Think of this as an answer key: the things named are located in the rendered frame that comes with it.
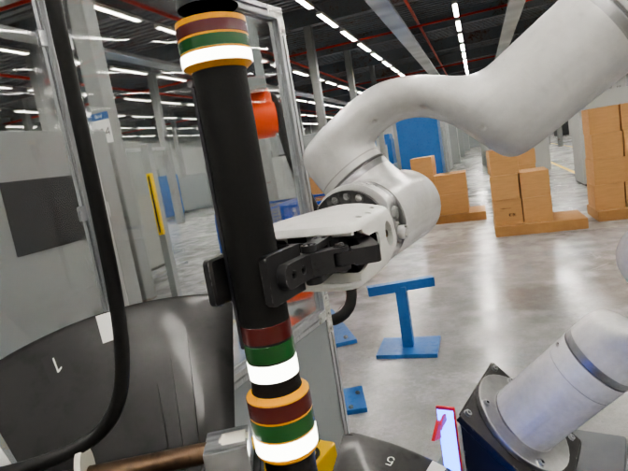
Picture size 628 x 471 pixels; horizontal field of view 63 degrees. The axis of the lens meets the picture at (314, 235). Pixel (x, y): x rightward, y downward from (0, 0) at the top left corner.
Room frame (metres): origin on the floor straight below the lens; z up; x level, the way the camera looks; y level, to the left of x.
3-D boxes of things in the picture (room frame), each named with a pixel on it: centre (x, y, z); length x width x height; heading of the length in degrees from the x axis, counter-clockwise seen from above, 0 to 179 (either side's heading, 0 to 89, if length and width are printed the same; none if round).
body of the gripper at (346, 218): (0.42, -0.01, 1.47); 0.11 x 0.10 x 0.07; 150
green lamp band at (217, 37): (0.33, 0.04, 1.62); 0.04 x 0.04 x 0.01
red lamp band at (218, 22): (0.33, 0.04, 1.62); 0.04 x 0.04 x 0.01
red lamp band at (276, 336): (0.33, 0.04, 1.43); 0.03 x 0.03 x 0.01
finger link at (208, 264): (0.36, 0.07, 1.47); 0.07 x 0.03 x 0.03; 150
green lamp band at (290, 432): (0.33, 0.04, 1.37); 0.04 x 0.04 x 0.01
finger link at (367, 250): (0.37, -0.02, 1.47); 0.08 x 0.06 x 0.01; 29
